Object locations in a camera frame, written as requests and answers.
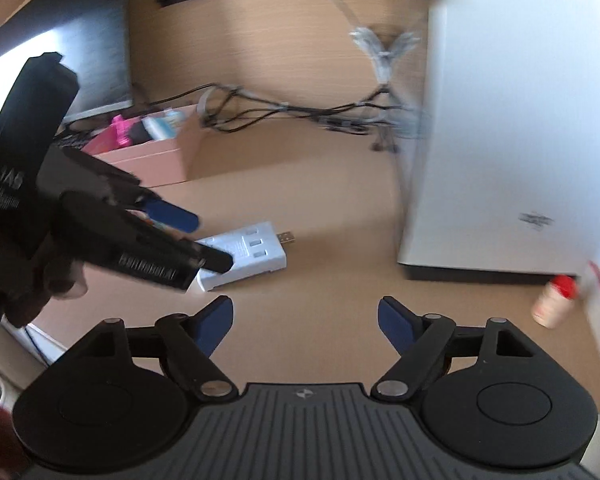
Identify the blue and white packet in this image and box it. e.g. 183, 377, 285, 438
142, 109, 187, 141

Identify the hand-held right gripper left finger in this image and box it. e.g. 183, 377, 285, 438
70, 295, 238, 401

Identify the person's left hand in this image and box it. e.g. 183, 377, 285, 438
4, 254, 89, 329

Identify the white glass-sided computer case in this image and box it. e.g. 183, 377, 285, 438
397, 0, 600, 281

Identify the small red-capped bottle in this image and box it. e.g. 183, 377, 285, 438
531, 275, 578, 329

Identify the pink cardboard box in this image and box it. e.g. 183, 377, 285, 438
80, 104, 206, 190

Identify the white bundled cable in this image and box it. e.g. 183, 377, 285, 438
300, 0, 421, 86

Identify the thick white cable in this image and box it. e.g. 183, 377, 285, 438
197, 85, 241, 126

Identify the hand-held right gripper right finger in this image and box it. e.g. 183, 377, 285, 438
371, 296, 536, 402

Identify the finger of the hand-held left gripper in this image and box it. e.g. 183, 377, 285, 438
131, 192, 200, 234
194, 241, 234, 276

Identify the white plug-in charger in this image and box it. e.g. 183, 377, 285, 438
192, 221, 296, 292

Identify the black computer monitor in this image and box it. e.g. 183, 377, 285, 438
0, 0, 133, 131

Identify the bundle of black cables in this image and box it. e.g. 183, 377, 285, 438
132, 82, 431, 153

